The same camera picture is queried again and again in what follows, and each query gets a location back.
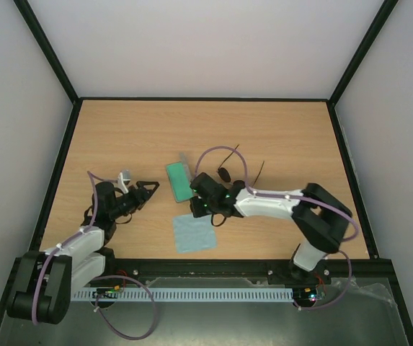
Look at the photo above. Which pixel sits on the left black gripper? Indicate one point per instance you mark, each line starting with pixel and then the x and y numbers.
pixel 145 196

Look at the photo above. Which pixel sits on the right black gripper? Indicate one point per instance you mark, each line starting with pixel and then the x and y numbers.
pixel 194 198

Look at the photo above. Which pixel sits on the light blue cleaning cloth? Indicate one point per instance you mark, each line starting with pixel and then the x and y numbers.
pixel 193 234

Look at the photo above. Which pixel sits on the grey glasses case green lining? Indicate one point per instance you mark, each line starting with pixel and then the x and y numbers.
pixel 179 178

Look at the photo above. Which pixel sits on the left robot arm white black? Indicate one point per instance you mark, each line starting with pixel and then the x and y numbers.
pixel 45 281

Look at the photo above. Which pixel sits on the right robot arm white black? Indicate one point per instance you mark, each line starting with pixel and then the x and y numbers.
pixel 322 219

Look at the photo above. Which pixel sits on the dark aviator sunglasses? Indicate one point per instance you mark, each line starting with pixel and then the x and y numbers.
pixel 225 176

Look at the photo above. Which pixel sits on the left controller board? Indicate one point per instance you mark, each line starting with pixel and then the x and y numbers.
pixel 108 292

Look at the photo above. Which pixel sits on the controller board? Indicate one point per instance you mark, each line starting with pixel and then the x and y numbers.
pixel 108 292
pixel 311 294

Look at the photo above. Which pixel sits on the right controller board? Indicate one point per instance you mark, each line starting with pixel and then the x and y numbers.
pixel 311 294

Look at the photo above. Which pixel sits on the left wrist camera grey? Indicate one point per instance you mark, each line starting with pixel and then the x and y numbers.
pixel 125 180

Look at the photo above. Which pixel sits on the light blue slotted cable duct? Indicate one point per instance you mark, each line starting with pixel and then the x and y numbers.
pixel 134 294

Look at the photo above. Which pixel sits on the black aluminium frame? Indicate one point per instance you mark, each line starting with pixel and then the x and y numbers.
pixel 368 268

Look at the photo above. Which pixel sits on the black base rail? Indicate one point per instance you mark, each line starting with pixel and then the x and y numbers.
pixel 275 271

